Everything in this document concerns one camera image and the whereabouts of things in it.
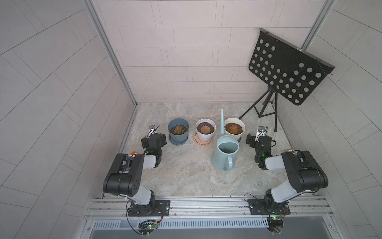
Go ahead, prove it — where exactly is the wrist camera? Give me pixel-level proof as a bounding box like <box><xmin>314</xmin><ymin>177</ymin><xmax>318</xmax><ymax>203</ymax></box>
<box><xmin>257</xmin><ymin>125</ymin><xmax>268</xmax><ymax>134</ymax></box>
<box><xmin>149</xmin><ymin>125</ymin><xmax>157</xmax><ymax>133</ymax></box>

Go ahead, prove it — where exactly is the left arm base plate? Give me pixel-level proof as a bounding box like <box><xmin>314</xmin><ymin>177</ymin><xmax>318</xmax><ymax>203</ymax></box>
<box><xmin>127</xmin><ymin>200</ymin><xmax>171</xmax><ymax>217</ymax></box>

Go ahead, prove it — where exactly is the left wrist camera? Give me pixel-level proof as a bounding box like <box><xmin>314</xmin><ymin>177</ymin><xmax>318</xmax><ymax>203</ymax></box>
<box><xmin>149</xmin><ymin>125</ymin><xmax>157</xmax><ymax>133</ymax></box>

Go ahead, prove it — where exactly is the white middle plant pot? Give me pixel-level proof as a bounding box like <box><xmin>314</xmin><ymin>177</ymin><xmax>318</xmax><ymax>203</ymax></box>
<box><xmin>196</xmin><ymin>119</ymin><xmax>216</xmax><ymax>141</ymax></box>

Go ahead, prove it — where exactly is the black perforated music stand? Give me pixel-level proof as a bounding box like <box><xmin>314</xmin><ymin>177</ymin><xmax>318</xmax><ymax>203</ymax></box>
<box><xmin>248</xmin><ymin>28</ymin><xmax>335</xmax><ymax>118</ymax></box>

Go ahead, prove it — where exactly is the cream right plant pot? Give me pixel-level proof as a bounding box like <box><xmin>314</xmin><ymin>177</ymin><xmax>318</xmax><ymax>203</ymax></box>
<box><xmin>223</xmin><ymin>118</ymin><xmax>246</xmax><ymax>142</ymax></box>

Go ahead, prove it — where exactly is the right circuit board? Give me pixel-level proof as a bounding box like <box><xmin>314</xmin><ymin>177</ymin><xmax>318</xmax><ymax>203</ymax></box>
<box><xmin>267</xmin><ymin>217</ymin><xmax>284</xmax><ymax>234</ymax></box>

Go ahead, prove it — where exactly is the terracotta saucer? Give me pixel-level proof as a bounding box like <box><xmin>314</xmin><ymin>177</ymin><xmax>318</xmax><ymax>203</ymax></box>
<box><xmin>194</xmin><ymin>132</ymin><xmax>213</xmax><ymax>146</ymax></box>

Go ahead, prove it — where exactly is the light green watering can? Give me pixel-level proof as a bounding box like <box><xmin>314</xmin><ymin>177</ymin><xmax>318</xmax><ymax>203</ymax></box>
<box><xmin>210</xmin><ymin>109</ymin><xmax>240</xmax><ymax>172</ymax></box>

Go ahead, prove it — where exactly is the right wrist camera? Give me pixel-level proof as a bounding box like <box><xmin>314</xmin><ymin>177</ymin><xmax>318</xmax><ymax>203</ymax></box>
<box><xmin>257</xmin><ymin>125</ymin><xmax>268</xmax><ymax>134</ymax></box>

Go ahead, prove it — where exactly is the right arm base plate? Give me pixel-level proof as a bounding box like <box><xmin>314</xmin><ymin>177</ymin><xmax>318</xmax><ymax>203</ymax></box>
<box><xmin>247</xmin><ymin>198</ymin><xmax>290</xmax><ymax>216</ymax></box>

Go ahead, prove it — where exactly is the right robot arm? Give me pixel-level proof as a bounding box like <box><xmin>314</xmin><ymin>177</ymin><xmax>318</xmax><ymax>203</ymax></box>
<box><xmin>246</xmin><ymin>134</ymin><xmax>329</xmax><ymax>210</ymax></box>

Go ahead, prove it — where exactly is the blue-grey plant pot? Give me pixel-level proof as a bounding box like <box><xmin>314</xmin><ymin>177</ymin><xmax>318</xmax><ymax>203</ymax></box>
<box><xmin>168</xmin><ymin>118</ymin><xmax>189</xmax><ymax>145</ymax></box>

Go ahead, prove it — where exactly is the left circuit board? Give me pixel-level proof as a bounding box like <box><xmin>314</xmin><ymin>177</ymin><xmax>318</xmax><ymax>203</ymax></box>
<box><xmin>138</xmin><ymin>220</ymin><xmax>160</xmax><ymax>237</ymax></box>

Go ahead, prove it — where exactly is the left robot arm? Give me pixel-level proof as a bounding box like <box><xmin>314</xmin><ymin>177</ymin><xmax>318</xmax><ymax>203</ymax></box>
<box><xmin>102</xmin><ymin>132</ymin><xmax>167</xmax><ymax>208</ymax></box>

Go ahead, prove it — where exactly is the aluminium mounting rail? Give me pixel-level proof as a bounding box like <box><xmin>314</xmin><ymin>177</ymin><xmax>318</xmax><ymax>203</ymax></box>
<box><xmin>82</xmin><ymin>194</ymin><xmax>333</xmax><ymax>220</ymax></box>

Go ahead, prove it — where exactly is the circuit board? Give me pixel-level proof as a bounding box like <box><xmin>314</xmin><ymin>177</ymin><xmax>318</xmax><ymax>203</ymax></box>
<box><xmin>138</xmin><ymin>220</ymin><xmax>160</xmax><ymax>237</ymax></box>
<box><xmin>267</xmin><ymin>217</ymin><xmax>284</xmax><ymax>234</ymax></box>

